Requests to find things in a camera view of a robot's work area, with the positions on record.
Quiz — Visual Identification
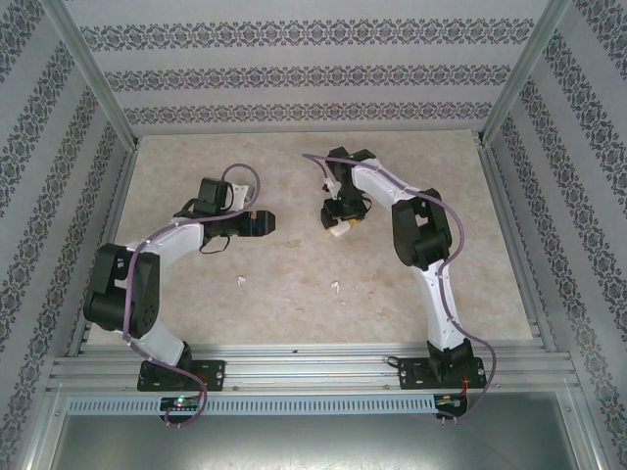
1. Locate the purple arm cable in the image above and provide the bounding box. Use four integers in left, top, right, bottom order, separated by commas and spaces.
120, 163, 262, 430
301, 153, 501, 427

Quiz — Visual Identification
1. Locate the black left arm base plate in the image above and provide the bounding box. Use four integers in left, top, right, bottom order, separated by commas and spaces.
138, 360, 226, 393

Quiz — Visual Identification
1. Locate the aluminium frame post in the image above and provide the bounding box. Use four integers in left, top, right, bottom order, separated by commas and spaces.
40, 0, 142, 151
475, 0, 573, 148

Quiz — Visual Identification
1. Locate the slotted grey cable duct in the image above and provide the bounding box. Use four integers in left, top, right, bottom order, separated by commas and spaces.
66, 395, 437, 415

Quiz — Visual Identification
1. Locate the thin black left gripper wire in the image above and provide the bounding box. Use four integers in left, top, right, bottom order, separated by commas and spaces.
199, 236, 232, 256

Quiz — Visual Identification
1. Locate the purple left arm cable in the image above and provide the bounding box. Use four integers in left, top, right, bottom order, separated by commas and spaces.
120, 163, 262, 430

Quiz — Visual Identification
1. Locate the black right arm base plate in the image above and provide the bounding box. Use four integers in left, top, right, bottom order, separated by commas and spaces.
399, 356, 489, 391

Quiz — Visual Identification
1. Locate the aluminium mounting rail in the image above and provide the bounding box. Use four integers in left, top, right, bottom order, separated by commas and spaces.
46, 342, 577, 396

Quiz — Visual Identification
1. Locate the aluminium side floor rail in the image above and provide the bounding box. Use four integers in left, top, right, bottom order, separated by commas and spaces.
477, 141, 560, 353
66, 144, 143, 356

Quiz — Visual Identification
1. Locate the small circuit board green light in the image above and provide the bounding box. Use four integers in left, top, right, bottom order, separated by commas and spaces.
160, 396, 203, 411

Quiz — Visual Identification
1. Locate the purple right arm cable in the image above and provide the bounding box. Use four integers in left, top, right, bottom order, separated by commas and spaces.
301, 153, 501, 427

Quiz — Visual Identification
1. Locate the grey metal panel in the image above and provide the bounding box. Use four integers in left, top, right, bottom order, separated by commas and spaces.
28, 410, 603, 470

